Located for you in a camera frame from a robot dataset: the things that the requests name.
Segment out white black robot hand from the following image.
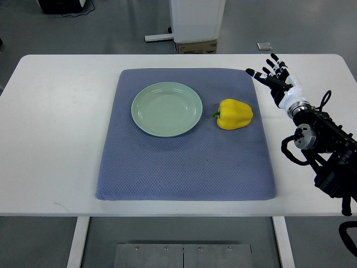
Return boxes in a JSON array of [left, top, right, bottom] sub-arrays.
[[245, 53, 307, 119]]

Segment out small grey floor plate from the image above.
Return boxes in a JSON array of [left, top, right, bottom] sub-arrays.
[[257, 42, 273, 51]]

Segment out yellow bell pepper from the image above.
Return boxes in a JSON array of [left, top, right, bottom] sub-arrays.
[[211, 98, 253, 130]]

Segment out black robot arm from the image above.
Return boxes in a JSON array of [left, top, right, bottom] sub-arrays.
[[281, 91, 356, 217]]

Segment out white table leg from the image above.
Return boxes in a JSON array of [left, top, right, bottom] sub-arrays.
[[67, 217, 90, 268], [272, 216, 295, 268]]

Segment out right white table leg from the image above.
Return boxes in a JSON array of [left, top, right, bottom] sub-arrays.
[[272, 216, 295, 268]]

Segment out blue quilted mat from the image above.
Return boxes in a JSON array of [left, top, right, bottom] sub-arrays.
[[96, 68, 277, 201]]

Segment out left white table leg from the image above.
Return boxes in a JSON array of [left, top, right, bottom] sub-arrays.
[[67, 217, 90, 268]]

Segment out light green plate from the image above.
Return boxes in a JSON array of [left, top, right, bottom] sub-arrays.
[[131, 82, 203, 137]]

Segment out brown cardboard box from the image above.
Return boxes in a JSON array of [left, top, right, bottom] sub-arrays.
[[175, 40, 218, 54]]

